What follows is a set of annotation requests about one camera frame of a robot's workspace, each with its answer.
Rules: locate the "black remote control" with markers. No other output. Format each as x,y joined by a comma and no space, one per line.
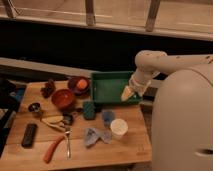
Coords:
29,135

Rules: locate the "yellow banana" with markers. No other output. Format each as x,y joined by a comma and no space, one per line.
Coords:
52,119

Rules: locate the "small dark object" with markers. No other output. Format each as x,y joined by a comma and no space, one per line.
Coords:
68,119

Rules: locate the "red-brown bowl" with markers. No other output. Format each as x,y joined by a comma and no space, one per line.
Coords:
63,99

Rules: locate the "dark equipment at left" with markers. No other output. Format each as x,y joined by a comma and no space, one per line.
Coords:
10,98

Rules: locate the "blue small cup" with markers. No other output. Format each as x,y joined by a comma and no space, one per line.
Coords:
107,116

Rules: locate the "wooden cutting board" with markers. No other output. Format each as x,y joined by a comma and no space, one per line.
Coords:
133,147

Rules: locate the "green plastic tray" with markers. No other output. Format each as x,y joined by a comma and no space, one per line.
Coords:
107,87

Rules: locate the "small metal cup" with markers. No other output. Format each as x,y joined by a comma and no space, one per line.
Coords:
35,108

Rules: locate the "orange handled tool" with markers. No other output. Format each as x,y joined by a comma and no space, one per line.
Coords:
50,151

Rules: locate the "blue crumpled cloth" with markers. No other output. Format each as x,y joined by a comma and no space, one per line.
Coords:
92,135

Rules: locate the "purple bowl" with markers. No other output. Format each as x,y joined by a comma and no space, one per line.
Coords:
72,85

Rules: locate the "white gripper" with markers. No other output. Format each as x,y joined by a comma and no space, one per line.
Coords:
137,84

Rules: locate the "teal sponge block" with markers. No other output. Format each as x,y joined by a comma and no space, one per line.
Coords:
88,110

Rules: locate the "white paper cup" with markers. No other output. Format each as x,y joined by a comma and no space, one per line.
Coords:
119,128

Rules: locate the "dark grape bunch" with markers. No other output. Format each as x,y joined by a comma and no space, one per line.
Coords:
48,88

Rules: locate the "metal spoon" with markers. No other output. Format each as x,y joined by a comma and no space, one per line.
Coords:
67,134

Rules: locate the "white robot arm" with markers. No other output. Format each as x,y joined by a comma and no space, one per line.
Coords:
182,115

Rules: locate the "orange apple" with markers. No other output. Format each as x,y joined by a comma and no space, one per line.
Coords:
82,84

